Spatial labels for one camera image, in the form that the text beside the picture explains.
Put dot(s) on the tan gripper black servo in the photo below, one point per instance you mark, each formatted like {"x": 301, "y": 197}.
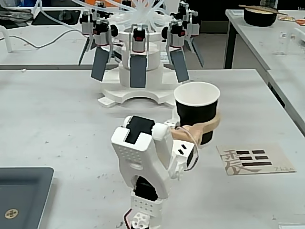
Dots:
{"x": 181, "y": 132}

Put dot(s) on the black paper cup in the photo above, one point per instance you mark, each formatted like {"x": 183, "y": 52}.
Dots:
{"x": 195, "y": 112}

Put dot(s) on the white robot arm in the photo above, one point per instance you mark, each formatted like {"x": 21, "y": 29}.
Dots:
{"x": 133, "y": 155}

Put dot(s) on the grey paddle actuator unit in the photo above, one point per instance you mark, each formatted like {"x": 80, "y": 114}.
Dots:
{"x": 86, "y": 26}
{"x": 197, "y": 53}
{"x": 138, "y": 71}
{"x": 98, "y": 64}
{"x": 181, "y": 66}

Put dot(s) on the white carousel stand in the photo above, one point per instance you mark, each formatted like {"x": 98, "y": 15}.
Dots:
{"x": 155, "y": 74}

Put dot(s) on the dark table leg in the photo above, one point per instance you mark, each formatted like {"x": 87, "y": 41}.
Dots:
{"x": 230, "y": 47}

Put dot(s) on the translucent tube bundle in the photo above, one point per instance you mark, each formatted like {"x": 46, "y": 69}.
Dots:
{"x": 143, "y": 12}

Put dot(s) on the black bowl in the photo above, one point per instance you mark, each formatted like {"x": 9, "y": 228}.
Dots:
{"x": 259, "y": 19}

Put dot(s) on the wooden chopstick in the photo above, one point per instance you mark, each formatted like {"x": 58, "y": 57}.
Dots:
{"x": 252, "y": 7}

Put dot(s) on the white paper sheet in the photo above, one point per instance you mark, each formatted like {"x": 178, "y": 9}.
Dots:
{"x": 293, "y": 226}

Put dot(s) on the orange packet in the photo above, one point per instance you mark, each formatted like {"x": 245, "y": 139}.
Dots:
{"x": 300, "y": 22}

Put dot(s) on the black desk pad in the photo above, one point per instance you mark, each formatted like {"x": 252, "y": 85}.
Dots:
{"x": 71, "y": 15}

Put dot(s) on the grey plastic tray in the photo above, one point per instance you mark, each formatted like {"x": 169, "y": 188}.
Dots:
{"x": 23, "y": 190}

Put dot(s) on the dark flat device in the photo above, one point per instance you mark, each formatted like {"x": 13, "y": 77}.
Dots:
{"x": 14, "y": 21}

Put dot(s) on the white bracket stand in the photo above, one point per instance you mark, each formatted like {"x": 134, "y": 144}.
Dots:
{"x": 289, "y": 40}
{"x": 8, "y": 43}

